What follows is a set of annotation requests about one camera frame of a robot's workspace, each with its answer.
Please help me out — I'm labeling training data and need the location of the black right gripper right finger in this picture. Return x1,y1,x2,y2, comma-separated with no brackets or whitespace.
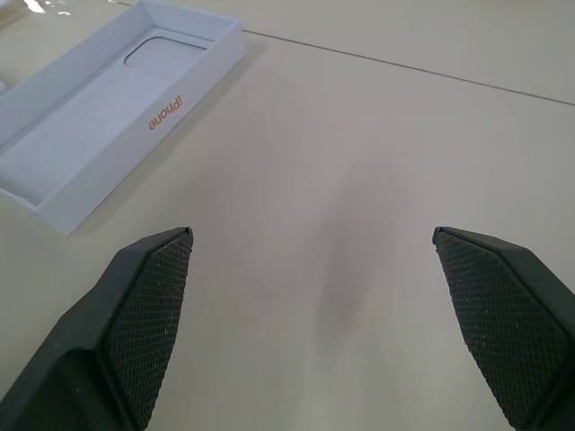
432,225,575,431

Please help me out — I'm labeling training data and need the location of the white iPhone box lid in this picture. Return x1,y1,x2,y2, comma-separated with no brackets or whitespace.
0,0,250,238

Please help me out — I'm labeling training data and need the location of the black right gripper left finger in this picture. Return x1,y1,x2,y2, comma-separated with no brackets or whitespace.
0,227,195,431

